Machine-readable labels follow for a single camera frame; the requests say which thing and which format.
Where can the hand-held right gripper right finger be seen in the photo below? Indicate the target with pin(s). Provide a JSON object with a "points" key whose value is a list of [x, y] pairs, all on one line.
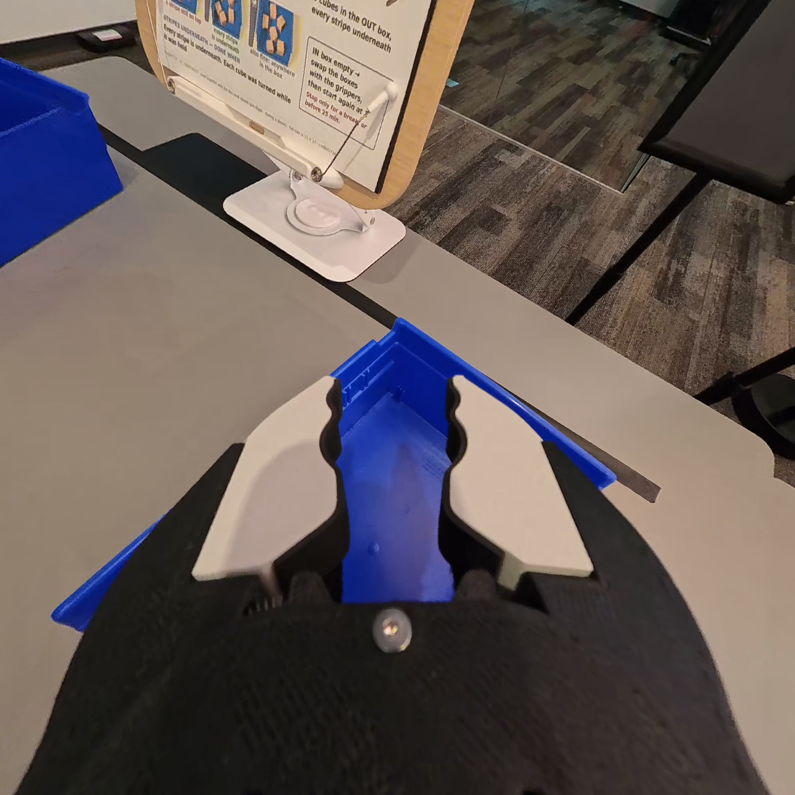
{"points": [[515, 497]]}

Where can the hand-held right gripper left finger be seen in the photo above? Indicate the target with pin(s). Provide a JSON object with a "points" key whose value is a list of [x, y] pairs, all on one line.
{"points": [[273, 497]]}

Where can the blue plastic bin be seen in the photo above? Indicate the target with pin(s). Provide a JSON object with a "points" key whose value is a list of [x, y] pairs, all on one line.
{"points": [[391, 497], [49, 167]]}

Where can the black round stand base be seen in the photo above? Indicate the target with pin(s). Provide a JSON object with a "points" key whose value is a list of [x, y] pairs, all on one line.
{"points": [[767, 410]]}

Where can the instruction sheet on wooden board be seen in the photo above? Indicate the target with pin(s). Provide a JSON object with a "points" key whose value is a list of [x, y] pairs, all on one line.
{"points": [[428, 124]]}

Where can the printed instruction sheet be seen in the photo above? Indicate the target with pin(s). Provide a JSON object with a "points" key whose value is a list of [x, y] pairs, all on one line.
{"points": [[348, 62]]}

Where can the black table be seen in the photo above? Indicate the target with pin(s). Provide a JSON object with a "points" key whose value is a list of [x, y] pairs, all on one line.
{"points": [[733, 105]]}

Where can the small black device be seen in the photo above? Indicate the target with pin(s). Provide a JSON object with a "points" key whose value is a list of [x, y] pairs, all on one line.
{"points": [[96, 38]]}

